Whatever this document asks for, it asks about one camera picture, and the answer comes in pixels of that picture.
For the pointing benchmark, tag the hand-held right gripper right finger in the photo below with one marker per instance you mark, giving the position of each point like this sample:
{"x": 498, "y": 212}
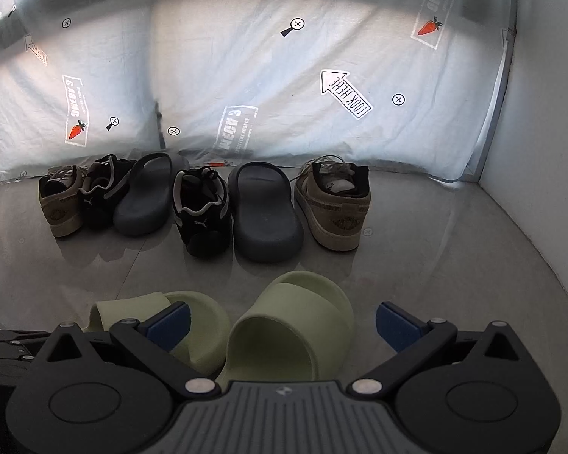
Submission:
{"x": 397, "y": 326}

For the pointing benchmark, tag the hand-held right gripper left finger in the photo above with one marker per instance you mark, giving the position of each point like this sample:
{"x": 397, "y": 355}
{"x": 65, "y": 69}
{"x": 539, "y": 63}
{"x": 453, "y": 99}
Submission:
{"x": 170, "y": 326}

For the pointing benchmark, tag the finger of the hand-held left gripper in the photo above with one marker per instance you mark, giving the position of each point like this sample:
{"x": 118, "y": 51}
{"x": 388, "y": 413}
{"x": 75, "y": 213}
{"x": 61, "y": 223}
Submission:
{"x": 4, "y": 343}

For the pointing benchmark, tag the pale green slide sandal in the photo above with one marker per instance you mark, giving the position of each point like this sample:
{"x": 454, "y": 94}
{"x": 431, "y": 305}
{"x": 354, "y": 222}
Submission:
{"x": 203, "y": 331}
{"x": 288, "y": 331}

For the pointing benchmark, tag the black suede sneaker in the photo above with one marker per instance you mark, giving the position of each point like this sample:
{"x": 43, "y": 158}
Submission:
{"x": 203, "y": 227}
{"x": 99, "y": 194}

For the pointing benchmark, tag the dark grey slide sandal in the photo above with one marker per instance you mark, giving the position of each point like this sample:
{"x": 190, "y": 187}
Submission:
{"x": 265, "y": 222}
{"x": 142, "y": 203}

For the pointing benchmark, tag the tan suede sneaker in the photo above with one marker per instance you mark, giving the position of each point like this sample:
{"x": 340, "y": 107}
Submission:
{"x": 59, "y": 203}
{"x": 331, "y": 213}

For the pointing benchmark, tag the printed white sheet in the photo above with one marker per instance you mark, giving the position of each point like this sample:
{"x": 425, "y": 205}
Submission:
{"x": 265, "y": 80}

